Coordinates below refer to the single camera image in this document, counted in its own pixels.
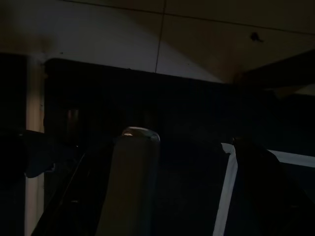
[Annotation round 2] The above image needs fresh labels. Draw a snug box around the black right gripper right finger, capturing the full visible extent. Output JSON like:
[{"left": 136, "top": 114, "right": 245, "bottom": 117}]
[{"left": 228, "top": 137, "right": 315, "bottom": 236}]

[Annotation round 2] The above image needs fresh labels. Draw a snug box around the black floor mat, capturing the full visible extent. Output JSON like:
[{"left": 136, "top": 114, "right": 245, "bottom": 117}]
[{"left": 0, "top": 53, "right": 315, "bottom": 236}]

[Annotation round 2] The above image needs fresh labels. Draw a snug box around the grey right robot foot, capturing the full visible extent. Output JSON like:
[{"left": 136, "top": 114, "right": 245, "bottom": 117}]
[{"left": 0, "top": 129, "right": 56, "bottom": 178}]

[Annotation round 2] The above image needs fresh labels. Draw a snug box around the pale grey cylindrical trash piece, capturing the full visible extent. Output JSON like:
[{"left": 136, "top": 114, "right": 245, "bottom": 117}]
[{"left": 97, "top": 126, "right": 161, "bottom": 236}]

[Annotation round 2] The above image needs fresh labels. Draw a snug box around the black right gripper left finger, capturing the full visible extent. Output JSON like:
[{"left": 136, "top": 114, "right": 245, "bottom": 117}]
[{"left": 31, "top": 139, "right": 115, "bottom": 236}]

